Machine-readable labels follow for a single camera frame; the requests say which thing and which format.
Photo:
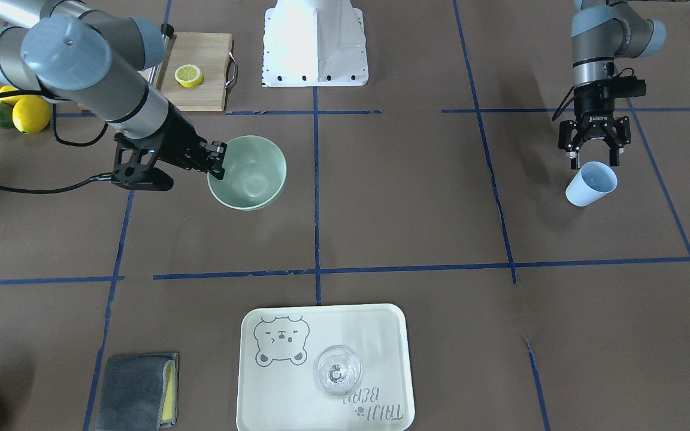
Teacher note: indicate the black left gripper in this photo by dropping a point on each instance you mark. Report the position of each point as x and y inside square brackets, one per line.
[593, 107]

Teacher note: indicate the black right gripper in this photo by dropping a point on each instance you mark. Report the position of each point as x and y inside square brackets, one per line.
[179, 139]

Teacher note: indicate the light blue plastic cup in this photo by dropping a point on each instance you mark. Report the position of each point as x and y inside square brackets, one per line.
[593, 181]

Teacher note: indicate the mint green bowl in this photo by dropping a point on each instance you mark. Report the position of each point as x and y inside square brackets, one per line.
[255, 174]

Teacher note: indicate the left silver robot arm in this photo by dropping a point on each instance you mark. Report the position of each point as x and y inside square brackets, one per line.
[601, 33]

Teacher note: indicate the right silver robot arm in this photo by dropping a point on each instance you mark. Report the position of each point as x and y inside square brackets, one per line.
[69, 51]

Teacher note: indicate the half lemon slice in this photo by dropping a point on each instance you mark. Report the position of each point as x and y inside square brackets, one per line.
[189, 76]

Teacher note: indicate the wooden cutting board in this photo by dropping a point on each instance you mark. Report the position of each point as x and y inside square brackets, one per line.
[212, 52]

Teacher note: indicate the yellow lemon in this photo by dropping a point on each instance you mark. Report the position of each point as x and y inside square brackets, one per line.
[10, 95]
[31, 114]

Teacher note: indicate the cream bear tray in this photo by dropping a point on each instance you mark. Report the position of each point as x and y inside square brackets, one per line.
[278, 349]

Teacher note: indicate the clear wine glass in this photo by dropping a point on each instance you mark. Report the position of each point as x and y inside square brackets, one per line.
[338, 371]

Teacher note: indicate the grey folded cloth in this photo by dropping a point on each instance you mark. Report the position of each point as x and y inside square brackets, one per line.
[140, 392]

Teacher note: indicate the black handled steel knife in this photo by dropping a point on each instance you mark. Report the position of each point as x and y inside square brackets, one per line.
[156, 45]

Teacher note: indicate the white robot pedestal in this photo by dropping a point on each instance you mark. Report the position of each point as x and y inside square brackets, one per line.
[314, 44]

